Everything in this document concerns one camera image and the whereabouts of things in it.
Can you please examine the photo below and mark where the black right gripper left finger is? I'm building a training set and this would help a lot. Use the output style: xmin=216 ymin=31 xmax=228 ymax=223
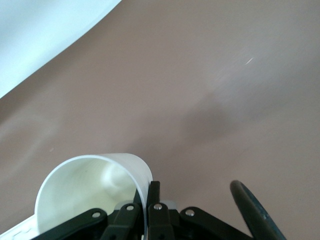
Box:
xmin=32 ymin=188 xmax=143 ymax=240

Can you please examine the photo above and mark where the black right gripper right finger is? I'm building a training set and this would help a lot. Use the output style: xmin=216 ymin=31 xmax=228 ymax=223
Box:
xmin=145 ymin=180 xmax=252 ymax=240

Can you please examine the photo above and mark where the white plastic cup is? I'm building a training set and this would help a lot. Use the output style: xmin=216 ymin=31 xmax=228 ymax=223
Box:
xmin=33 ymin=152 xmax=154 ymax=237

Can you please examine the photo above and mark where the brown table mat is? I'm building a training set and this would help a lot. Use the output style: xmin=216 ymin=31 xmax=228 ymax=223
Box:
xmin=0 ymin=0 xmax=320 ymax=240

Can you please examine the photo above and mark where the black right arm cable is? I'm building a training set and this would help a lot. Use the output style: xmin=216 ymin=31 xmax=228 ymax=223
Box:
xmin=229 ymin=179 xmax=287 ymax=240

